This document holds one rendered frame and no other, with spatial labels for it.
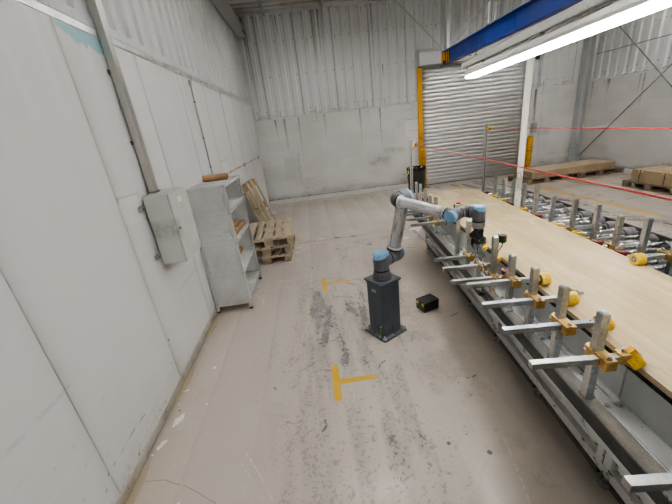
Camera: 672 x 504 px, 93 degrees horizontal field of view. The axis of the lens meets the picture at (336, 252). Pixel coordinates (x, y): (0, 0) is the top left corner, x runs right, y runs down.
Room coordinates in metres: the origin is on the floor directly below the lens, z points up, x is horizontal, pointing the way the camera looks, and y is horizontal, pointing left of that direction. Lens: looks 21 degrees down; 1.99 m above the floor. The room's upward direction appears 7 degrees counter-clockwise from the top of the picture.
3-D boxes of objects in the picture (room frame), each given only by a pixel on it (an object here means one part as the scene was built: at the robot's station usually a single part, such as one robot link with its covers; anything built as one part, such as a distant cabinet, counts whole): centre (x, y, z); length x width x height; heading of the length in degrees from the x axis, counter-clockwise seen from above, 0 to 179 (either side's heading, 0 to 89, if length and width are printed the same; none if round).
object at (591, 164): (8.94, -6.58, 0.23); 2.41 x 0.77 x 0.17; 94
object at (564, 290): (1.37, -1.10, 0.91); 0.03 x 0.03 x 0.48; 87
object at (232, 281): (4.02, 1.37, 0.78); 0.90 x 0.45 x 1.55; 3
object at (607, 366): (1.09, -1.08, 0.95); 0.13 x 0.06 x 0.05; 177
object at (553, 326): (1.33, -1.04, 0.95); 0.50 x 0.04 x 0.04; 87
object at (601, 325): (1.12, -1.08, 0.92); 0.03 x 0.03 x 0.48; 87
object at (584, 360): (1.08, -0.96, 0.95); 0.36 x 0.03 x 0.03; 87
